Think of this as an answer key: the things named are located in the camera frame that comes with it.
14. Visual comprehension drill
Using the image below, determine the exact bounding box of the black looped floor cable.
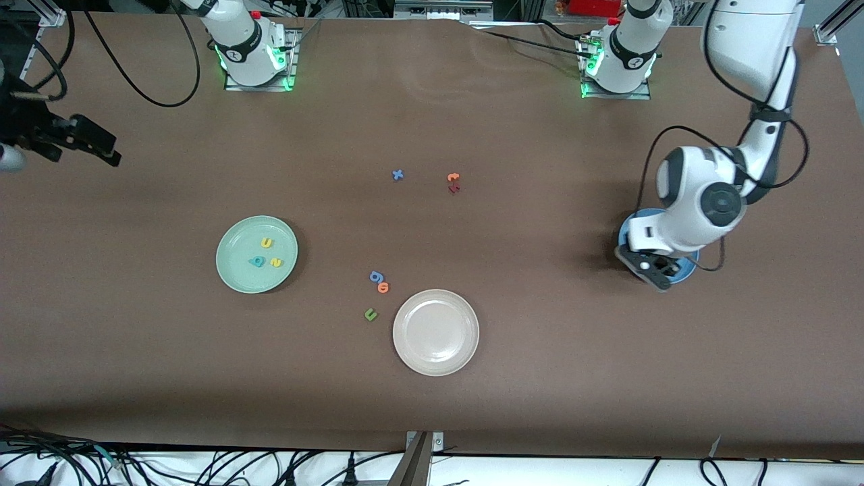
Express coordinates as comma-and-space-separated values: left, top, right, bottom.
699, 457, 728, 486

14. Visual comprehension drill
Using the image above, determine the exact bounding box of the small metal bracket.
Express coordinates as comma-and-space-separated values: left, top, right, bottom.
405, 431, 445, 452

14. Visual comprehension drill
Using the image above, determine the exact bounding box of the beige plate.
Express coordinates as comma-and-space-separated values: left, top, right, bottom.
392, 289, 481, 377

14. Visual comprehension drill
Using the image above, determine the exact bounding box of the aluminium frame post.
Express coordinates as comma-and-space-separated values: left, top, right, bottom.
813, 0, 864, 45

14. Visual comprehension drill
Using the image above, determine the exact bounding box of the grey metal box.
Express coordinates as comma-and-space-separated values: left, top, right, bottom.
395, 0, 495, 21

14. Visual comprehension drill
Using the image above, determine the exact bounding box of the red box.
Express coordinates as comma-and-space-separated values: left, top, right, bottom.
569, 0, 625, 18

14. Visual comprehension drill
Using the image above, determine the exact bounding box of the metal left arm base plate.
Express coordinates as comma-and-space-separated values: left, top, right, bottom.
576, 34, 653, 101

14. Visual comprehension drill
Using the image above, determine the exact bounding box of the light green plate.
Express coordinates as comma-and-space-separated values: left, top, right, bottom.
215, 215, 299, 294

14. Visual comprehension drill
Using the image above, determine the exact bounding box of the black cable on table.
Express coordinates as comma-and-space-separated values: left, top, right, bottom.
472, 28, 587, 57
537, 19, 595, 45

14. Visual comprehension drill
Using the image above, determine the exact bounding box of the short black right gripper cable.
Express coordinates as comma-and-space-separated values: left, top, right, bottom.
0, 10, 69, 103

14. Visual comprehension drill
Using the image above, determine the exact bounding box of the long black right arm cable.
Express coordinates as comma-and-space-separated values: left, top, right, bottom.
80, 0, 202, 108

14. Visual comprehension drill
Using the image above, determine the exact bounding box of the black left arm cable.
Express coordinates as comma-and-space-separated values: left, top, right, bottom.
637, 0, 811, 272

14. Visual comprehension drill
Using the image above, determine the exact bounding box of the blue plate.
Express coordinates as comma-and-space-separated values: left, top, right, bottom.
618, 208, 700, 284

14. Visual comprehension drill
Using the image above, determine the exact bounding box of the aluminium profile beam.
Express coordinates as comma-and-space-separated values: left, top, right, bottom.
387, 432, 433, 486

